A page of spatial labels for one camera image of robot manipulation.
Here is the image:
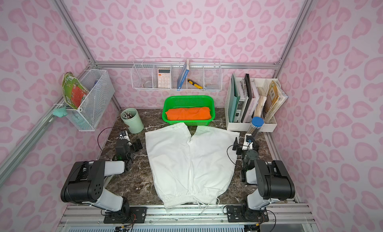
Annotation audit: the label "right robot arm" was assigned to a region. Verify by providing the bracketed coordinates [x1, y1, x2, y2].
[233, 134, 295, 220]

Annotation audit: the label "black binder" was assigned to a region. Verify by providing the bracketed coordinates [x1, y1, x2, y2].
[240, 73, 252, 123]

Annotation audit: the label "orange folded cloth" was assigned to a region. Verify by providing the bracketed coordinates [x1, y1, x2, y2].
[165, 107, 211, 121]

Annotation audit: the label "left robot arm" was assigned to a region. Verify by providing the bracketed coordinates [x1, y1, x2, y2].
[60, 138, 143, 217]

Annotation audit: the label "white pink calculator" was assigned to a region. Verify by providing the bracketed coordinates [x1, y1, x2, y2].
[157, 68, 171, 88]

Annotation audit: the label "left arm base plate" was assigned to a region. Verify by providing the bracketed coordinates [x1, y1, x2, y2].
[103, 207, 148, 225]

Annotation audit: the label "white shorts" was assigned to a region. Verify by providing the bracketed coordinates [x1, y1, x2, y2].
[145, 123, 239, 209]

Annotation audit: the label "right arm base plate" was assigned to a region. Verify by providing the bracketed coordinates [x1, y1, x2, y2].
[222, 205, 269, 224]

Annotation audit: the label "brown paper envelopes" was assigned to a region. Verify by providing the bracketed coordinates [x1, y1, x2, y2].
[263, 81, 288, 123]

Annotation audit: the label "teal folder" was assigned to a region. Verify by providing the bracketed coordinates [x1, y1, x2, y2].
[228, 74, 239, 123]

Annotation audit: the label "green pen cup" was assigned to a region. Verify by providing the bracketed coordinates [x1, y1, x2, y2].
[120, 108, 144, 134]

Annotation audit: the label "green plastic basket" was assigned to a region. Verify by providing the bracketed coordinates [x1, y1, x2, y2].
[162, 95, 215, 126]

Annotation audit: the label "yellow utility knife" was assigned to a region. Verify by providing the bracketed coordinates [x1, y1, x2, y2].
[188, 79, 203, 89]

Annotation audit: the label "green red snack bag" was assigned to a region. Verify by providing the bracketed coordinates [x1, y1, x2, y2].
[62, 72, 89, 109]

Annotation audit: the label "white desktop file organizer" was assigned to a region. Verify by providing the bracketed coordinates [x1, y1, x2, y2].
[224, 78, 281, 133]

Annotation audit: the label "clear tube with blue cap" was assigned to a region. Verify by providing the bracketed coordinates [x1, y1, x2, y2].
[247, 117, 264, 137]

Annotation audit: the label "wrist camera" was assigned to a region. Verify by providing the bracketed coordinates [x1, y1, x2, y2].
[242, 134, 256, 151]
[118, 131, 131, 141]

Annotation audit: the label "mint green wall hook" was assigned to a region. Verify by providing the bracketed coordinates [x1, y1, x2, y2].
[52, 107, 68, 118]

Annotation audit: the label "blue book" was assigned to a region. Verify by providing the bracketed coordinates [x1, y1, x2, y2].
[177, 59, 190, 89]

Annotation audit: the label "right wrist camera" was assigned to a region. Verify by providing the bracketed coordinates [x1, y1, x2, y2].
[242, 134, 256, 151]

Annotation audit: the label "white mesh wall basket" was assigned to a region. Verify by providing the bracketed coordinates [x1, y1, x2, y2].
[66, 69, 115, 131]

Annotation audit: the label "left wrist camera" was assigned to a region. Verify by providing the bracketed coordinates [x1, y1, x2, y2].
[118, 131, 131, 141]

